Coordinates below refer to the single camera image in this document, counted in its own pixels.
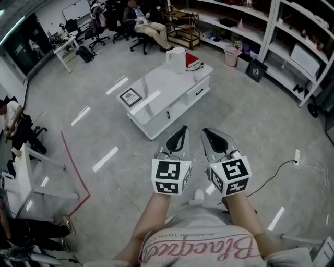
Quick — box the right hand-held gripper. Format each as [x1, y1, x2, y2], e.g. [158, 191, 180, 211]
[200, 128, 253, 197]

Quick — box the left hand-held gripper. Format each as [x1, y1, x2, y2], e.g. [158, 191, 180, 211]
[151, 126, 193, 195]

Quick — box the white electric kettle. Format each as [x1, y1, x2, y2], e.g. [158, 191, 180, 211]
[166, 47, 187, 74]

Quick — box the person's left forearm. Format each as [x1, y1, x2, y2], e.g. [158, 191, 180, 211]
[113, 192, 172, 261]

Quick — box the person's right forearm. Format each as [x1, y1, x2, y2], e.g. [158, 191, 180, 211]
[225, 192, 281, 258]

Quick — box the person's right white shoe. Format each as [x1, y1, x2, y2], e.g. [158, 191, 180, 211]
[189, 188, 205, 207]

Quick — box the white marble-top coffee table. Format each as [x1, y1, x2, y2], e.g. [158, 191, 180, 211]
[116, 58, 214, 141]

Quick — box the black framed picture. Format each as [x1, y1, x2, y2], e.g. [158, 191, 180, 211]
[119, 88, 142, 107]

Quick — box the black bin with white logo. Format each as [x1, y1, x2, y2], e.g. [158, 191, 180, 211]
[247, 58, 269, 83]

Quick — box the grey waste bin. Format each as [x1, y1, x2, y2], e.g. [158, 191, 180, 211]
[236, 53, 253, 74]

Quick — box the red book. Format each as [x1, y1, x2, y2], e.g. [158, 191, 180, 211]
[185, 52, 200, 68]

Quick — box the pink waste basket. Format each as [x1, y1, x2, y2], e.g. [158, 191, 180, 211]
[224, 46, 243, 67]

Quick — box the wooden shelf cart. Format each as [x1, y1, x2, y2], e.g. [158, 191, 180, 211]
[160, 5, 201, 50]

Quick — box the black office chair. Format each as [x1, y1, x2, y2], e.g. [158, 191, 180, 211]
[129, 25, 157, 55]
[4, 95, 49, 147]

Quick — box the white box appliance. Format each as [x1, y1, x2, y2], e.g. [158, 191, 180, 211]
[290, 43, 321, 79]

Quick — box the black box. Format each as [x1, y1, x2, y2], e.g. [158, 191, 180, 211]
[219, 17, 238, 28]

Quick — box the white shelving unit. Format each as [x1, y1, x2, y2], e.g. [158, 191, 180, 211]
[169, 0, 334, 108]

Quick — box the black backpack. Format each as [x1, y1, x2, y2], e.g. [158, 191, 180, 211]
[76, 45, 97, 64]

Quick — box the white office desk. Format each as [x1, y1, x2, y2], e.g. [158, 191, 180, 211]
[53, 35, 80, 74]

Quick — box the white and pink office chair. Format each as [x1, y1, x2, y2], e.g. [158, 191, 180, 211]
[83, 4, 111, 52]

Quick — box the white whiteboard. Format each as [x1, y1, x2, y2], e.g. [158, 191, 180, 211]
[62, 0, 91, 21]

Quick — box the black floor cable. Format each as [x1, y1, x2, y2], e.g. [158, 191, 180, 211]
[246, 159, 297, 198]

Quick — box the white metal-frame table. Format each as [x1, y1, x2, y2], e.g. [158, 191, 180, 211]
[1, 143, 80, 217]

